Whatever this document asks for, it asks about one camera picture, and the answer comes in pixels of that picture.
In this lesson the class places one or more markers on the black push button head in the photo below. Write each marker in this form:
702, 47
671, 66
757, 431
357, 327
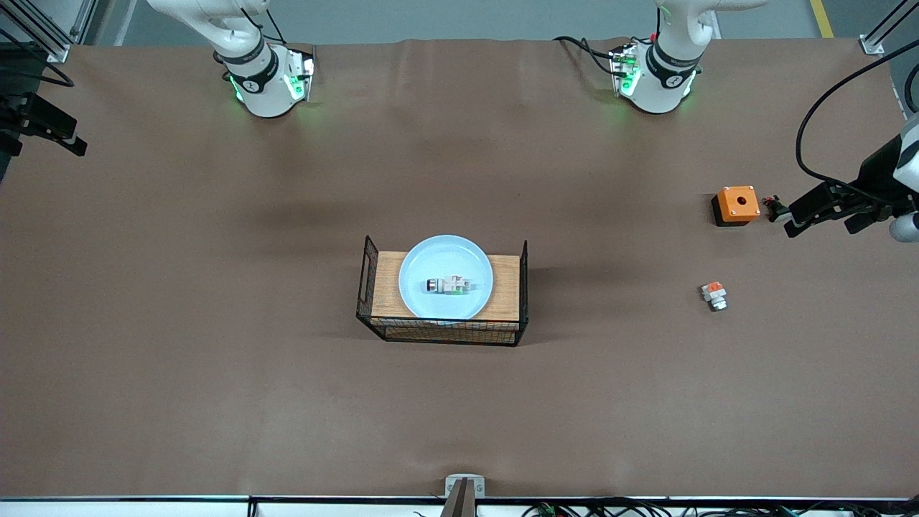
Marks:
775, 208

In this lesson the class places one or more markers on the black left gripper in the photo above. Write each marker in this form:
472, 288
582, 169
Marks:
874, 174

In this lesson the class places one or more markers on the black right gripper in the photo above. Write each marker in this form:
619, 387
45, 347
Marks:
16, 115

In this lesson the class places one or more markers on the light blue round plate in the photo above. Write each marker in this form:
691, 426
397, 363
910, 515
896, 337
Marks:
431, 266

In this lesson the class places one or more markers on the white green switch component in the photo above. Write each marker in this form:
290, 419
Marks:
451, 286

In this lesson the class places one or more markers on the white orange switch component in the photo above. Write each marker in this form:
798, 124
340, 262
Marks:
714, 295

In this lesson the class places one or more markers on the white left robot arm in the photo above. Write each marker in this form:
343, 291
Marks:
657, 90

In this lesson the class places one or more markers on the aluminium frame post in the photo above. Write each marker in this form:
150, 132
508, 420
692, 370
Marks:
54, 39
879, 32

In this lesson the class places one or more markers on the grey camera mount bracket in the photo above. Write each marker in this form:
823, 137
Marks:
464, 490

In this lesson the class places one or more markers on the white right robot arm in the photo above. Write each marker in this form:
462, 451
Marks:
266, 93

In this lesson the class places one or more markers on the brown table cover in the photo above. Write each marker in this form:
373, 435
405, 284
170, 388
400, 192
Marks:
459, 416

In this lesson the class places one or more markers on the orange button enclosure box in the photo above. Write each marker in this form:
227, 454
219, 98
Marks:
736, 204

